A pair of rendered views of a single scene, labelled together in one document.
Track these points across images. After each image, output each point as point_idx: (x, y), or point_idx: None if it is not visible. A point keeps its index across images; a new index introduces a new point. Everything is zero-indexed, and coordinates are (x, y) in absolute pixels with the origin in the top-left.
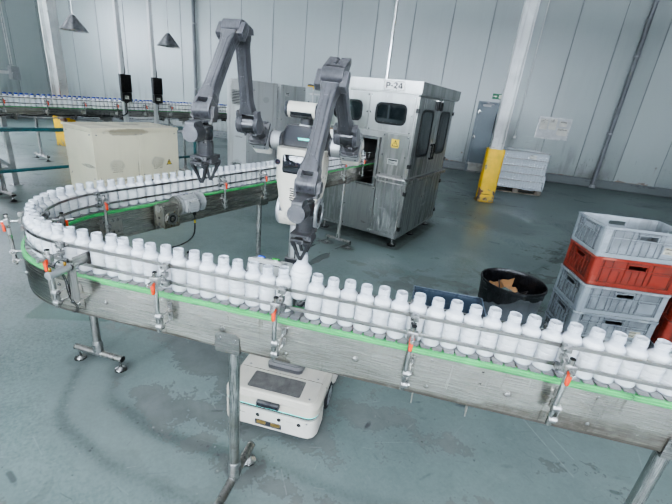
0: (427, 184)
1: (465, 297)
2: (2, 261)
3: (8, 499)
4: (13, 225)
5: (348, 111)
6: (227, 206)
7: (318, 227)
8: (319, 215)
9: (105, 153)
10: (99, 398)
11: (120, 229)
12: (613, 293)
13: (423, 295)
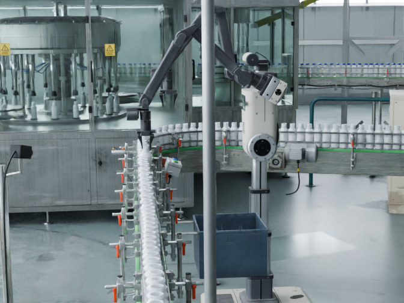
0: None
1: (264, 227)
2: (281, 212)
3: (97, 296)
4: (334, 193)
5: (220, 57)
6: (353, 166)
7: (261, 160)
8: (261, 148)
9: (403, 122)
10: (182, 288)
11: (239, 163)
12: None
13: (149, 174)
